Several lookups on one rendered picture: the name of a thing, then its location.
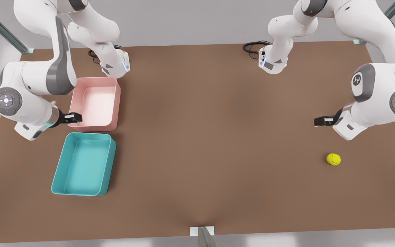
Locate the pink plastic bin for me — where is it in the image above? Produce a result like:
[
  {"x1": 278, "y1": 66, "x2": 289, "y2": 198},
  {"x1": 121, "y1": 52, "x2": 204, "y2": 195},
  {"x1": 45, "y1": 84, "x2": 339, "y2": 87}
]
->
[{"x1": 68, "y1": 77, "x2": 121, "y2": 132}]

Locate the teal plastic bin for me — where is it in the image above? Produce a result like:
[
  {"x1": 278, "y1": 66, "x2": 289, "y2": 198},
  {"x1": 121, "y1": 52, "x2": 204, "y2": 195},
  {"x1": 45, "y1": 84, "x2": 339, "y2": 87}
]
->
[{"x1": 51, "y1": 132, "x2": 117, "y2": 197}]

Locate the black cable loop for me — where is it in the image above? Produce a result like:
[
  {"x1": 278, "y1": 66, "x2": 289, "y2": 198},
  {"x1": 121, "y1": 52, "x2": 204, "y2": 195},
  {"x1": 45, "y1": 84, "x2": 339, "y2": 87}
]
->
[
  {"x1": 88, "y1": 45, "x2": 122, "y2": 64},
  {"x1": 243, "y1": 40, "x2": 272, "y2": 60}
]

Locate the silver frame post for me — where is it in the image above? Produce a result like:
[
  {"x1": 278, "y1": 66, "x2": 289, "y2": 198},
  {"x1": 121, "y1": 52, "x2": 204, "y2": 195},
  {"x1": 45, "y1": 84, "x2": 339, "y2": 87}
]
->
[
  {"x1": 190, "y1": 226, "x2": 218, "y2": 247},
  {"x1": 0, "y1": 2, "x2": 35, "y2": 55},
  {"x1": 352, "y1": 0, "x2": 395, "y2": 46}
]

